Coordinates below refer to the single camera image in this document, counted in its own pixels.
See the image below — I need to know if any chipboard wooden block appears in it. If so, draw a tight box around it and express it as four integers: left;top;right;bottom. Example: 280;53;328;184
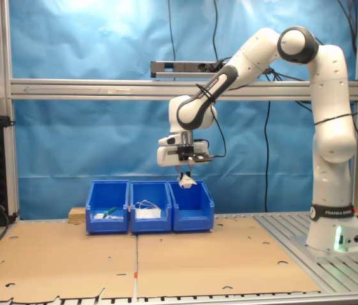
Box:
68;207;88;225

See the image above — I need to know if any blue bin with masks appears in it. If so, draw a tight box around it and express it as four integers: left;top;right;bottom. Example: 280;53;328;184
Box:
129;180;173;234

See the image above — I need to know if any stack of white masks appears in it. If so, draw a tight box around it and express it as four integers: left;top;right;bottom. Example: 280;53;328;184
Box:
134;200;162;220

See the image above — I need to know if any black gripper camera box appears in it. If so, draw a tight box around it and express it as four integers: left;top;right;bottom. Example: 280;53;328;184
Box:
176;146;214;165

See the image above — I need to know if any blue bin with cotton bag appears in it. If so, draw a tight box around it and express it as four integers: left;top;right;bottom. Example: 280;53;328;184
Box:
168;180;215;233

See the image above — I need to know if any long black hanging cable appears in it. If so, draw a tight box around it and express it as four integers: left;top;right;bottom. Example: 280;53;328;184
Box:
263;100;272;214

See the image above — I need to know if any grey power strip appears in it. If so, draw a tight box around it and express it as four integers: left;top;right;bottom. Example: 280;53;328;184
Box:
150;59;231;79

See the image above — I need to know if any thin black hanging cable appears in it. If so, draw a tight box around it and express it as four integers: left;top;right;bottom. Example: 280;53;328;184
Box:
167;0;177;62
213;0;220;62

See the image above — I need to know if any horizontal aluminium beam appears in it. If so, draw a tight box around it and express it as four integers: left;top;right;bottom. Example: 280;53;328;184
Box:
9;78;358;102

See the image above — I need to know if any white printed Fuhrmann packet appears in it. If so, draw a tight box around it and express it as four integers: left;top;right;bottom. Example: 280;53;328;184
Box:
177;172;198;189

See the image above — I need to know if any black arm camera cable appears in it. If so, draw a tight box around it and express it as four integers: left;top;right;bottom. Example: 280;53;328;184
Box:
196;83;228;159

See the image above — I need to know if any blue bin with small packets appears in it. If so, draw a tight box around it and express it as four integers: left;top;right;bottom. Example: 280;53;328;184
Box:
85;180;131;236

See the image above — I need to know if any brown cardboard sheet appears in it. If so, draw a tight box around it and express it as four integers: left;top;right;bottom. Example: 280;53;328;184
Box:
0;219;139;303
134;215;322;300

